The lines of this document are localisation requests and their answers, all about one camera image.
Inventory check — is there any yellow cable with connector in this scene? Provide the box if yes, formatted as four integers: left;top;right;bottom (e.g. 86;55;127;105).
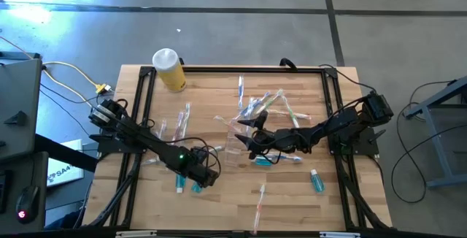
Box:
42;61;114;110

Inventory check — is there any black aluminium table frame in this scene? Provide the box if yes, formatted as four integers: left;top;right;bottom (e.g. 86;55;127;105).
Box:
87;65;393;231

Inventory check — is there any blue-gray metal table frame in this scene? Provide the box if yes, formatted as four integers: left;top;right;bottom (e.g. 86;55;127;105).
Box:
404;75;467;190

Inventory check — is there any white printed label sheet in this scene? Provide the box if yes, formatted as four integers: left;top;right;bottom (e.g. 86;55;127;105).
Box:
46;139;85;188

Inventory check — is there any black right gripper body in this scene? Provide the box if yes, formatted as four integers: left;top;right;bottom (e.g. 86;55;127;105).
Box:
249;126;296;161

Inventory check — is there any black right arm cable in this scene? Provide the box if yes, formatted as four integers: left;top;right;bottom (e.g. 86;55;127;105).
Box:
317;64;379;95

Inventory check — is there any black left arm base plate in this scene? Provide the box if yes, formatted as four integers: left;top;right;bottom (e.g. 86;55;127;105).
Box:
89;132;147;155

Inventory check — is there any black cable loop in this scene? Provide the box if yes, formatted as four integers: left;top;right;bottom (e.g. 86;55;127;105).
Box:
279;57;298;70

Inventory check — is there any yellow canister with white lid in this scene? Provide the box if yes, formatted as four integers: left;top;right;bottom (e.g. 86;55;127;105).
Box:
152;47;188;93

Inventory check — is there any dark desk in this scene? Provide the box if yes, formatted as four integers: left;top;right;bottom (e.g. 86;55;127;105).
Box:
0;152;49;236

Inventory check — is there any black computer mouse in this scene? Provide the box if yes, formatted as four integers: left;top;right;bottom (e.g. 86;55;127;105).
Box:
15;185;40;225

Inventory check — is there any thin orange cable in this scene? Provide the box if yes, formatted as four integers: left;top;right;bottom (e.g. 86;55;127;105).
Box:
0;35;33;60

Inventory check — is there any clear plastic bag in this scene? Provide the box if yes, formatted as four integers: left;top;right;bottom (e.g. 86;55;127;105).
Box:
225;130;244;169

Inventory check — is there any black diagonal bar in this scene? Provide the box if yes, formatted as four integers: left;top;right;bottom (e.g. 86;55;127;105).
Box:
34;133;99;173

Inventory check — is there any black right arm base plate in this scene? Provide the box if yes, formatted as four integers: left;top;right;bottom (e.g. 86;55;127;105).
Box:
328;126;387;158

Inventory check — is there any black floor cable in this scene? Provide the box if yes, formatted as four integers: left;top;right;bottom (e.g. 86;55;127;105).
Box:
39;82;101;137
390;80;467;204

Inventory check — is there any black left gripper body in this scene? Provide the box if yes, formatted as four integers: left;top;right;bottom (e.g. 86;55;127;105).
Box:
188;159;221;189

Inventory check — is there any small black wedge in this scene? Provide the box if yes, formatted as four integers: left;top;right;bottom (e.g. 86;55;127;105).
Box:
3;110;28;126

